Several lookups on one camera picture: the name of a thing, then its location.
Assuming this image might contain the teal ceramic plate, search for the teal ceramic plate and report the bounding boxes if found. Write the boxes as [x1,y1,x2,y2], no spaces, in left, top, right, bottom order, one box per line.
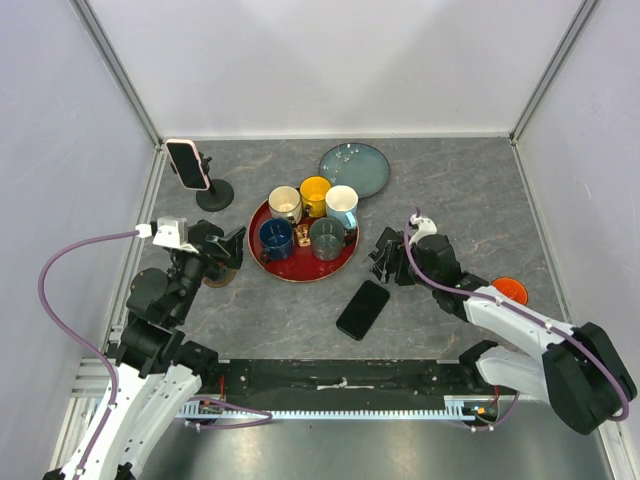
[318,142,390,198]

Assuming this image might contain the phone in pink case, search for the phone in pink case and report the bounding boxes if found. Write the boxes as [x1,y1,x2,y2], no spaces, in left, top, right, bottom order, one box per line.
[165,139,210,191]

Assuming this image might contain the black phone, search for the black phone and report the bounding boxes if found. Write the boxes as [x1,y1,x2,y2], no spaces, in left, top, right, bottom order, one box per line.
[336,280,390,341]

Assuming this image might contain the dark blue mug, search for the dark blue mug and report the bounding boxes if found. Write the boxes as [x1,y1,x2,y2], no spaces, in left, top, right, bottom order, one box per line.
[259,218,294,263]

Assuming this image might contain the small gold brown ornament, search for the small gold brown ornament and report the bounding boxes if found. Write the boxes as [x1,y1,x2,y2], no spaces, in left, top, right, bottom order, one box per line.
[294,224,311,248]

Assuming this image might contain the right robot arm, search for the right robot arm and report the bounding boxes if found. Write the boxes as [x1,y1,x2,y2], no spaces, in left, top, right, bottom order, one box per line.
[369,228,637,435]

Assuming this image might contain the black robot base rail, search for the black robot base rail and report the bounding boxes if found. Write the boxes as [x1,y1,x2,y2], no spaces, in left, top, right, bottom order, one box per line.
[201,359,512,411]

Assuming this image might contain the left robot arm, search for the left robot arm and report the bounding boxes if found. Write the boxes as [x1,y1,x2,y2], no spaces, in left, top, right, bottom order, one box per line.
[44,216,247,479]

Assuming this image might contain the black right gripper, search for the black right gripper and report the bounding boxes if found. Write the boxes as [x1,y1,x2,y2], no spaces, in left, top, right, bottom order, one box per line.
[369,239,438,290]

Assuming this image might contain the cream ceramic mug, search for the cream ceramic mug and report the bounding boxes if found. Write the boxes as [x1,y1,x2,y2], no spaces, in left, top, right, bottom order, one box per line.
[268,186,302,225]

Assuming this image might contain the grey-green ceramic mug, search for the grey-green ceramic mug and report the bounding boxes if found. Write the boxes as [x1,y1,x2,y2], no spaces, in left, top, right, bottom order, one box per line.
[309,217,345,261]

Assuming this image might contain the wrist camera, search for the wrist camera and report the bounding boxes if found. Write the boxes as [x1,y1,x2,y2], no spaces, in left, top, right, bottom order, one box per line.
[409,213,438,245]
[135,216,198,253]

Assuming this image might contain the black round-base phone stand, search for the black round-base phone stand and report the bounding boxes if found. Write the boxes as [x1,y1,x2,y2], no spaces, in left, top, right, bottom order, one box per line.
[196,152,234,212]

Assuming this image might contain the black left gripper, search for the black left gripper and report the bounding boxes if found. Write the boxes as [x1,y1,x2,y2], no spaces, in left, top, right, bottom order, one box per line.
[170,220,246,321]

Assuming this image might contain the black folding phone stand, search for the black folding phone stand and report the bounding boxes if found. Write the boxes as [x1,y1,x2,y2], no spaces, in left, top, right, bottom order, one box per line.
[369,227,402,283]

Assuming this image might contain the light blue mug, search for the light blue mug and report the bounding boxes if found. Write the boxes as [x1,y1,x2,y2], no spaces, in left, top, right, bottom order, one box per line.
[325,185,359,230]

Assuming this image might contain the round red tray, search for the round red tray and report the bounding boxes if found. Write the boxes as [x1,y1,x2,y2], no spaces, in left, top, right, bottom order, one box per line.
[247,199,359,283]

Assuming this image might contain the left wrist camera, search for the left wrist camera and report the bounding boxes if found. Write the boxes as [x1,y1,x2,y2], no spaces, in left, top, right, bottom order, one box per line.
[135,216,198,253]

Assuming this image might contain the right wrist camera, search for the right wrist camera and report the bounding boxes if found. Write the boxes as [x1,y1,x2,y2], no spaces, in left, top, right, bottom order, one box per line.
[409,213,438,245]

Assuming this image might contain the yellow ceramic mug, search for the yellow ceramic mug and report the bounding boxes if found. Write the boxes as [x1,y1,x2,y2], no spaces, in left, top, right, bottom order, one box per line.
[299,176,331,218]

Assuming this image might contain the slotted cable duct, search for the slotted cable duct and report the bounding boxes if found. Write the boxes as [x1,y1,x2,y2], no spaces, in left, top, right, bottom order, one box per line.
[175,398,498,421]

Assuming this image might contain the orange mug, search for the orange mug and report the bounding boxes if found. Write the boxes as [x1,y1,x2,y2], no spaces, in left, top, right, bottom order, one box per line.
[491,277,529,305]

